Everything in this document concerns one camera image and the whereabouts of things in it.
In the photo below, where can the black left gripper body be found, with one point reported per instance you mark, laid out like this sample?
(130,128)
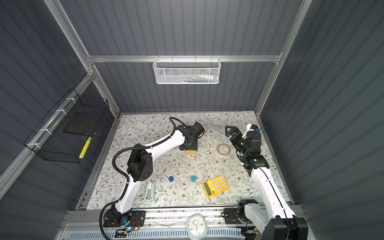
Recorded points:
(193,146)

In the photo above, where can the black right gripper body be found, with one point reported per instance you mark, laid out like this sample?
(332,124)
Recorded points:
(239,142)

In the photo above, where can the natural wood block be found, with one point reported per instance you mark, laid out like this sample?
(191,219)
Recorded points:
(191,153)

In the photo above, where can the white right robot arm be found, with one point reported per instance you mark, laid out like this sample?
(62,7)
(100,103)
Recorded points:
(275,220)

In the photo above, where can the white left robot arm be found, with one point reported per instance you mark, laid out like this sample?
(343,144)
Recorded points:
(140,163)

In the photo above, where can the clear tape roll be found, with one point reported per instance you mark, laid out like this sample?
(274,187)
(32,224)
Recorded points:
(223,149)

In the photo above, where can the yellow calculator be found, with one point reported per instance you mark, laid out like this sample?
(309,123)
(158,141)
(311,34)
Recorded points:
(215,186)

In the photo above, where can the white stapler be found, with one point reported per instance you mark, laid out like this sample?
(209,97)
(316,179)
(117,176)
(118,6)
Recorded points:
(150,191)

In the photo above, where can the white analog clock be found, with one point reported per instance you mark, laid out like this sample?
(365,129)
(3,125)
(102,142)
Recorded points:
(197,227)

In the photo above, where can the yellow green marker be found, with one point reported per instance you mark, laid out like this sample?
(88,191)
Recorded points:
(85,148)

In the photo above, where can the white wire basket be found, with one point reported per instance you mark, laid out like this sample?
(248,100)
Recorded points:
(187,73)

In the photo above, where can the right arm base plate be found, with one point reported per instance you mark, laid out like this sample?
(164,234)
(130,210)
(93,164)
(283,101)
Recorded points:
(234,216)

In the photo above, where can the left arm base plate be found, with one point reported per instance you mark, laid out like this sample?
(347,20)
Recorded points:
(114,219)

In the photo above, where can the black wire basket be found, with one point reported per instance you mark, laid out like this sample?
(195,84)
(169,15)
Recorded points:
(64,134)

